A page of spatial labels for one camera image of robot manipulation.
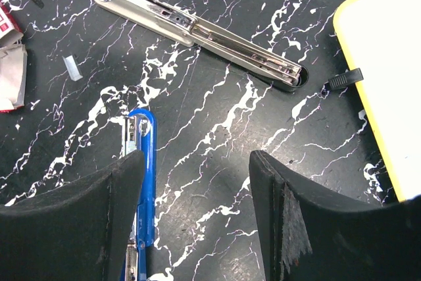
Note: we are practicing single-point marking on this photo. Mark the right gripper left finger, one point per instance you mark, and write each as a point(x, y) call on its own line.
point(79, 231)

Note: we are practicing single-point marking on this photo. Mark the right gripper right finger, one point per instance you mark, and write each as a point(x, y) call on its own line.
point(309, 232)

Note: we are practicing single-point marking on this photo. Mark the staple strip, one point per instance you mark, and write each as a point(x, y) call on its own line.
point(13, 71)

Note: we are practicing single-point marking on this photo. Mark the red staple box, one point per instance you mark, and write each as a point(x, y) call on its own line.
point(6, 24)

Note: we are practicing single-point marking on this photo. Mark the small staple piece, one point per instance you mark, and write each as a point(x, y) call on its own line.
point(72, 68)

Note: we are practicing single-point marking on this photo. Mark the yellow framed whiteboard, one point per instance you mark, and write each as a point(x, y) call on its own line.
point(381, 38)

